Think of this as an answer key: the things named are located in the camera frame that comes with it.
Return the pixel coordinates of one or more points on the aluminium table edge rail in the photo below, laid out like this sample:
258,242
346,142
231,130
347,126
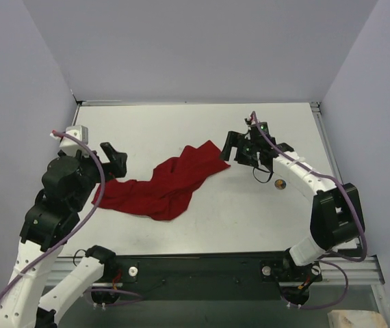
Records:
91,103

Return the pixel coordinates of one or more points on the round painted brooch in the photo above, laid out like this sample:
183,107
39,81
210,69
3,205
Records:
280,184

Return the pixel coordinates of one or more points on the beige foam block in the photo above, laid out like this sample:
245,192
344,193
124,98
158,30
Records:
356,319

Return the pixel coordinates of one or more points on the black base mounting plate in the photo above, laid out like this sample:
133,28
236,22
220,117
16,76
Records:
260,264

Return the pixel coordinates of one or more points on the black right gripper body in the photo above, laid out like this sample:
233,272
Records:
244,150

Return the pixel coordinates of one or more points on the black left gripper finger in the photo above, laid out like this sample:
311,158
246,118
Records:
113,155
118,169

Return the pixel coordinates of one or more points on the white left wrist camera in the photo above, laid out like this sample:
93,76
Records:
70,147

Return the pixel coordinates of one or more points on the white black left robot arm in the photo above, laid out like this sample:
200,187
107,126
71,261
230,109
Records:
67,184

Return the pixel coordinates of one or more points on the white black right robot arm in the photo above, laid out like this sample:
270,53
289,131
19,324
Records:
336,214

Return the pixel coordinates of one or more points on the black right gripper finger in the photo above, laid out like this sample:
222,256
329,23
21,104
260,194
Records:
226,153
234,140

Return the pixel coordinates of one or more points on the red t-shirt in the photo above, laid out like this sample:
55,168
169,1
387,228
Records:
168,193

